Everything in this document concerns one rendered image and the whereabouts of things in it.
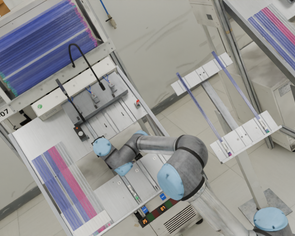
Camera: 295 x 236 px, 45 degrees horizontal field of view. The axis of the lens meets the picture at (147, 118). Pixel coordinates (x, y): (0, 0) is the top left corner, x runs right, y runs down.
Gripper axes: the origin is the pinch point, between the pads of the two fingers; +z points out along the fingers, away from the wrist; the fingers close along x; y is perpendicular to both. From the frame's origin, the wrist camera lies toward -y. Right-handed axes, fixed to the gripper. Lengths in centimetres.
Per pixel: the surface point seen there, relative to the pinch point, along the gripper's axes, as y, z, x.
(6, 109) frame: 47, 2, 30
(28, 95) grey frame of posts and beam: 47.0, 1.7, 16.7
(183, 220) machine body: -66, 50, -17
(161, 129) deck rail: -7.1, -1.9, -30.5
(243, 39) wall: 21, 189, -196
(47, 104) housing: 37.6, 1.6, 11.1
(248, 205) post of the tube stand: -82, 47, -58
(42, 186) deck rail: 3.4, 0.6, 36.2
